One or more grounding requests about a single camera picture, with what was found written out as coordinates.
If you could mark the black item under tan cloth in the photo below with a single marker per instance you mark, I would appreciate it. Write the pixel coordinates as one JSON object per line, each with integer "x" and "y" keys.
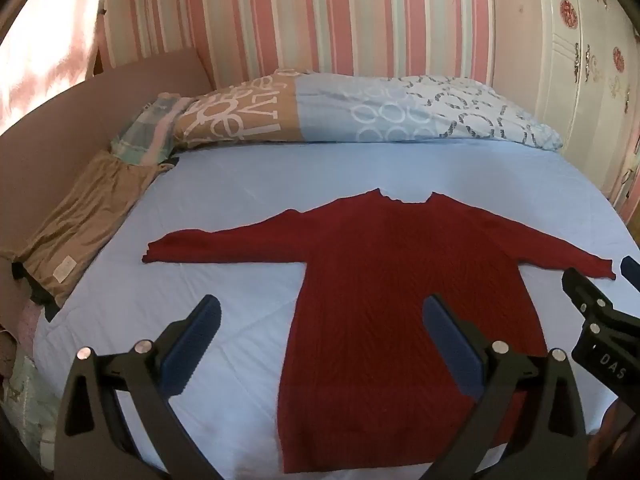
{"x": 37, "y": 295}

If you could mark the white ornate wardrobe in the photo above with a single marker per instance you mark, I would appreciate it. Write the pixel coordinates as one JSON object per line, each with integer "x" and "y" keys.
{"x": 585, "y": 60}

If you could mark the red knit sweater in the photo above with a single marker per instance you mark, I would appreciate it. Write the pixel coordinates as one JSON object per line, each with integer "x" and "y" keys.
{"x": 390, "y": 270}

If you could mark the pink window curtain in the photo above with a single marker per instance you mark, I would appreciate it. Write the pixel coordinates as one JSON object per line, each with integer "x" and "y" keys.
{"x": 45, "y": 45}

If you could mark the tan folded cloth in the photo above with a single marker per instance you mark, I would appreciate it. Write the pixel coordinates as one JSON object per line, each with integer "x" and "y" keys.
{"x": 82, "y": 220}

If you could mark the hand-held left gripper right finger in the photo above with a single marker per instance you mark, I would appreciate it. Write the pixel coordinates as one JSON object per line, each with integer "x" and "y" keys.
{"x": 450, "y": 345}

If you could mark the plaid pastel pillow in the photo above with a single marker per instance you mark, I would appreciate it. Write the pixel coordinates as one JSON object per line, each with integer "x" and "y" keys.
{"x": 145, "y": 132}

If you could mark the light blue bed sheet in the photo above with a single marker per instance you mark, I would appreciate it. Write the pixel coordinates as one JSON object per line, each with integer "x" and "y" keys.
{"x": 210, "y": 200}

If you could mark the pink padded bed frame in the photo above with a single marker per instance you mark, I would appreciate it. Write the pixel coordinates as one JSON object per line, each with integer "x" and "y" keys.
{"x": 45, "y": 135}

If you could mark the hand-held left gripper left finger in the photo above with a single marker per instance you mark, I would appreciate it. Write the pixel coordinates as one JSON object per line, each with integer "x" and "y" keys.
{"x": 192, "y": 345}

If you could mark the floral pale green cloth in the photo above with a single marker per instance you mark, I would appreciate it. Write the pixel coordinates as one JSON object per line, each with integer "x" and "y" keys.
{"x": 27, "y": 400}

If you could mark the patterned blue tan duvet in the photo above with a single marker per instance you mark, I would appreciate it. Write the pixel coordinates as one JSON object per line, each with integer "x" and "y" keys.
{"x": 350, "y": 110}

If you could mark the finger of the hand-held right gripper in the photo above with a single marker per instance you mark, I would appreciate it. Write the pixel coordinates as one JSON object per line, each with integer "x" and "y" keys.
{"x": 587, "y": 297}
{"x": 631, "y": 267}

